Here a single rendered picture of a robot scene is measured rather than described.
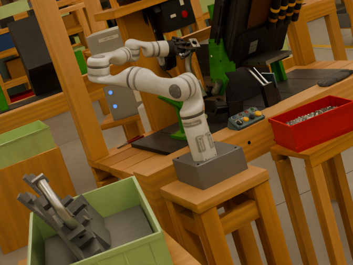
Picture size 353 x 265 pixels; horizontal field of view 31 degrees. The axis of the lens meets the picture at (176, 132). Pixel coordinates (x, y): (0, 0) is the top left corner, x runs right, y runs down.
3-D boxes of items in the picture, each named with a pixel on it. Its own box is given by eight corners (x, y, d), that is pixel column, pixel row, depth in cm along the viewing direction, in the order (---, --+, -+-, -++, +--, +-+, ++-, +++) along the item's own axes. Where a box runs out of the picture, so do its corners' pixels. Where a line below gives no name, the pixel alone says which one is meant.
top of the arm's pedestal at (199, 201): (270, 179, 242) (267, 169, 241) (199, 214, 230) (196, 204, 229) (226, 165, 271) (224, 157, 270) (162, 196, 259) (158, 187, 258)
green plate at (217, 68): (238, 81, 306) (235, 37, 303) (223, 83, 302) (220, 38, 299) (224, 81, 316) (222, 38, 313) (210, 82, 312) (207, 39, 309)
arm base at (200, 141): (220, 153, 245) (208, 111, 241) (200, 162, 241) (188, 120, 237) (208, 151, 253) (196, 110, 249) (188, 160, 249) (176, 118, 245)
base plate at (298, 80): (350, 72, 328) (349, 68, 328) (172, 156, 282) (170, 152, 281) (296, 72, 365) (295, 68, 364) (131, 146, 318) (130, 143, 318)
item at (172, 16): (197, 22, 323) (188, -8, 319) (169, 32, 316) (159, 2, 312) (184, 23, 334) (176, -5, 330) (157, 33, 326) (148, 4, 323)
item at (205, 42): (274, 87, 338) (258, 24, 329) (229, 108, 325) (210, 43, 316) (254, 86, 354) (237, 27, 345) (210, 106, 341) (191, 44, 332)
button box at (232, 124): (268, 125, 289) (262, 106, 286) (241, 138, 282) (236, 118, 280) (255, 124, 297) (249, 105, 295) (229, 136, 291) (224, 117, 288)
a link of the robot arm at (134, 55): (127, 58, 295) (114, 65, 284) (128, 40, 292) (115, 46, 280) (141, 61, 293) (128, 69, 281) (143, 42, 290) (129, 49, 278)
